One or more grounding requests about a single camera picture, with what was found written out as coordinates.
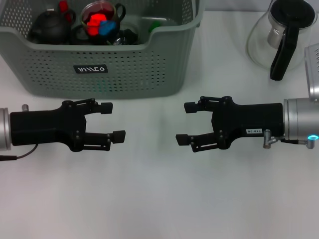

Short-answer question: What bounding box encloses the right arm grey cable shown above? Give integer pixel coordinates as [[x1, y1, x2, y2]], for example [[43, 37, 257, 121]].
[[263, 128, 309, 150]]

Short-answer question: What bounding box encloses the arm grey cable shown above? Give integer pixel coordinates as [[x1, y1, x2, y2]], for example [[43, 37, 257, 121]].
[[0, 144, 38, 161], [263, 128, 309, 150]]

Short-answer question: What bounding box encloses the blue square building brick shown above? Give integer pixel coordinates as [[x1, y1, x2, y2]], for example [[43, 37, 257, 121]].
[[98, 20, 116, 36]]

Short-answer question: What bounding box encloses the glass teapot with black handle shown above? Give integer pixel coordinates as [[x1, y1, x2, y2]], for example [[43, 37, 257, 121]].
[[246, 0, 316, 81]]

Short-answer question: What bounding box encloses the grey perforated storage bin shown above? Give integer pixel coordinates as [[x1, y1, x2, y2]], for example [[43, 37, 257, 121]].
[[0, 0, 205, 100]]

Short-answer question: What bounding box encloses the dark clay teapot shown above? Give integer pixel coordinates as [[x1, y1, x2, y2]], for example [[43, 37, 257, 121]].
[[28, 9, 77, 45]]

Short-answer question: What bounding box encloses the small red building brick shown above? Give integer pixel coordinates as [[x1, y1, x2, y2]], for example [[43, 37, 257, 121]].
[[87, 24, 99, 37]]

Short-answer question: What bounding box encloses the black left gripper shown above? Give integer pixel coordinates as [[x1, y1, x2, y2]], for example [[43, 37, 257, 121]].
[[10, 98, 127, 153]]

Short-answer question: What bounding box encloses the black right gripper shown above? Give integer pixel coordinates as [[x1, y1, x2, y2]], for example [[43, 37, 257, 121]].
[[175, 95, 285, 153]]

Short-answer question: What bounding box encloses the left arm grey cable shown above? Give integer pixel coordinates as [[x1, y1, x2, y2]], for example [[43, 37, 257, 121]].
[[0, 144, 38, 161]]

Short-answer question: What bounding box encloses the glass teacup with black base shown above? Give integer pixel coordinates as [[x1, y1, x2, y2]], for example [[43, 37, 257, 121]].
[[70, 23, 94, 46], [113, 22, 139, 46], [81, 0, 127, 46]]

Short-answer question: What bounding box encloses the dark red long brick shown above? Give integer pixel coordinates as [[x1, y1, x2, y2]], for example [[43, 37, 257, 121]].
[[58, 0, 73, 23]]

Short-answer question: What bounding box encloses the red hexagonal building plate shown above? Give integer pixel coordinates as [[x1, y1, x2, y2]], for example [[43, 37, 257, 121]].
[[89, 13, 106, 28]]

